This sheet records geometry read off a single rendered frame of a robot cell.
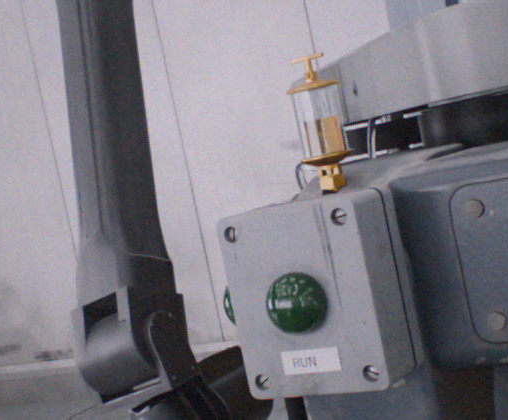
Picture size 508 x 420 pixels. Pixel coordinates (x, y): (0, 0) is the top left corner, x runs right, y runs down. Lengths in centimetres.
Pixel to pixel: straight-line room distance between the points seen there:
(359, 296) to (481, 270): 6
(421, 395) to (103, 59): 45
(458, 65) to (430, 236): 14
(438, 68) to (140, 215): 30
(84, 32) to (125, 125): 9
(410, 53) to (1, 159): 708
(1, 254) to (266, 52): 250
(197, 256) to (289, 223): 635
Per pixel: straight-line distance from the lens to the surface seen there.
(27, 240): 766
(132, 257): 83
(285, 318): 51
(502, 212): 53
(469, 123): 65
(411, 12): 561
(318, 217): 51
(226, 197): 668
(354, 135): 103
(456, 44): 65
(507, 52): 65
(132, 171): 87
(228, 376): 89
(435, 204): 54
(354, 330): 51
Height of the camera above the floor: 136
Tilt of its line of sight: 3 degrees down
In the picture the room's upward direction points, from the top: 12 degrees counter-clockwise
